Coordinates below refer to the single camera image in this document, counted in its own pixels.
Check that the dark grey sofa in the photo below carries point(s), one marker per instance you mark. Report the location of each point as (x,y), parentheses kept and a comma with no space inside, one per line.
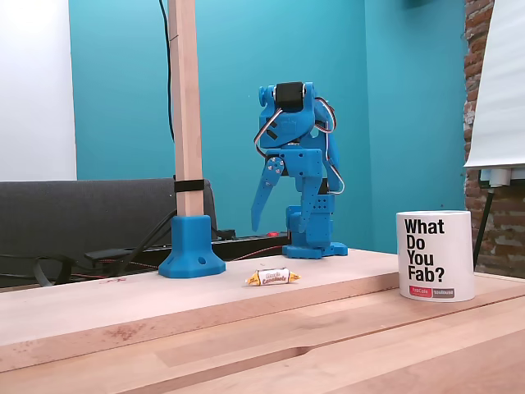
(82,217)

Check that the black power strip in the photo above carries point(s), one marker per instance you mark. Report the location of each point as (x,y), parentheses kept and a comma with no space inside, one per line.
(238,245)

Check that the wooden post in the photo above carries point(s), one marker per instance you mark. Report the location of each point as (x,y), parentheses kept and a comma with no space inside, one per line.
(186,102)

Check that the flat black device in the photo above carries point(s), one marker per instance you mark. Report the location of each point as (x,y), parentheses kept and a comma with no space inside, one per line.
(108,255)

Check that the blue post base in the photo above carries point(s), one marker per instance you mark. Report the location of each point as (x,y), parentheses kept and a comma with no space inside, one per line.
(190,250)

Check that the black flip chart leg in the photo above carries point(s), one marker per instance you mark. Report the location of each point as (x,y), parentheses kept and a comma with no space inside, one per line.
(483,225)

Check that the white printed mug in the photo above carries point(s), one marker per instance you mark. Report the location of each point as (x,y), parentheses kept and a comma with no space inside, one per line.
(455,254)

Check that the caramel sweet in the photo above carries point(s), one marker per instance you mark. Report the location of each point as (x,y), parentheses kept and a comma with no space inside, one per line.
(272,277)

